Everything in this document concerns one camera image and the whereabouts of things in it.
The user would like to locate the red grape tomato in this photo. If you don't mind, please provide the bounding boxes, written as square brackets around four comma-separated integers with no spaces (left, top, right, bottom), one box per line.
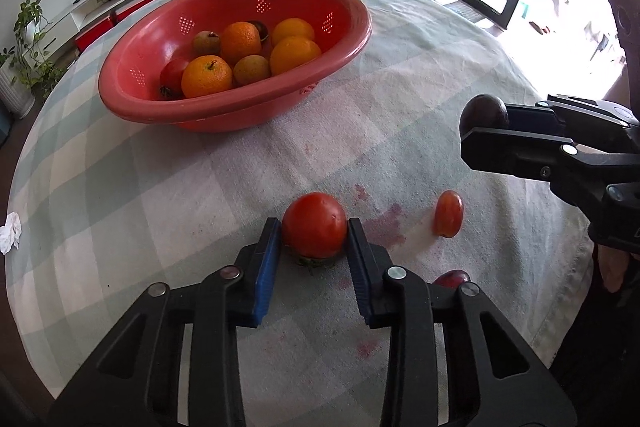
[432,270,472,290]
[434,190,464,239]

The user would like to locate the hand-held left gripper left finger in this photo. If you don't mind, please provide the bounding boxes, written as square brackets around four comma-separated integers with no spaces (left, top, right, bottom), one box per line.
[60,217,282,427]

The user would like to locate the red storage box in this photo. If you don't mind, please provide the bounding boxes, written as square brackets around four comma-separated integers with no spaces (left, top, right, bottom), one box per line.
[75,18,115,54]
[114,0,157,18]

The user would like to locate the mandarin with stem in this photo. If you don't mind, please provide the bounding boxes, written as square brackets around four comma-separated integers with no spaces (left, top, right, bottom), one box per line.
[181,55,234,99]

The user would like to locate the orange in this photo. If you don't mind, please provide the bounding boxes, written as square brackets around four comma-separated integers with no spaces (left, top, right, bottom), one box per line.
[270,17,316,45]
[270,36,322,76]

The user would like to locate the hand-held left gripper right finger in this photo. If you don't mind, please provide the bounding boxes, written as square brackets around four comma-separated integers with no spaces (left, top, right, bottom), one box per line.
[347,217,578,427]

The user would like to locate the dark purple plum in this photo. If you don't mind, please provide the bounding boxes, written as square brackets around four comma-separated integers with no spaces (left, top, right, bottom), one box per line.
[460,94,511,138]
[248,20,271,44]

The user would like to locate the person's right hand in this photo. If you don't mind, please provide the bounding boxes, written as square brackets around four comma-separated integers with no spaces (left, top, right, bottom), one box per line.
[594,243,628,294]

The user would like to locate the small plant white ribbed pot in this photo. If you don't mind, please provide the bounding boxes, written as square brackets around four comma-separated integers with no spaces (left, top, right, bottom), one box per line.
[0,47,37,118]

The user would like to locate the trailing pothos in white pot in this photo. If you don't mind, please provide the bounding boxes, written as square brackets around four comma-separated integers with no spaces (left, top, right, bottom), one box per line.
[12,0,65,100]

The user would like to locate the green white checked tablecloth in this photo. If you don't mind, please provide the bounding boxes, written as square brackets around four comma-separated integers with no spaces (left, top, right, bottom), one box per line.
[5,0,598,408]

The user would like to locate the crumpled white tissue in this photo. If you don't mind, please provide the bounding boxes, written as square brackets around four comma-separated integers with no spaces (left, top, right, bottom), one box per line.
[0,212,23,255]

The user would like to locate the brown round fruit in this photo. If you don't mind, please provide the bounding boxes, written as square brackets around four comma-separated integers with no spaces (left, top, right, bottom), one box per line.
[192,31,221,56]
[233,55,272,86]

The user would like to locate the deep orange mandarin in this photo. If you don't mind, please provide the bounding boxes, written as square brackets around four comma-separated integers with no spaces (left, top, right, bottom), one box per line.
[220,21,263,68]

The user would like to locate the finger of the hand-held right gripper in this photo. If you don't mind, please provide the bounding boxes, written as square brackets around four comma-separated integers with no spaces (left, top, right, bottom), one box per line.
[502,94,640,152]
[460,127,640,186]

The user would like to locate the red plastic basin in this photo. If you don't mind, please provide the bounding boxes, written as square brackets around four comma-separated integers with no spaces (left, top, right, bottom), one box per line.
[98,0,374,134]

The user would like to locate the tall plant in blue pot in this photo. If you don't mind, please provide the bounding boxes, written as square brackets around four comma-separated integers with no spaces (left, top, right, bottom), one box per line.
[0,99,12,145]

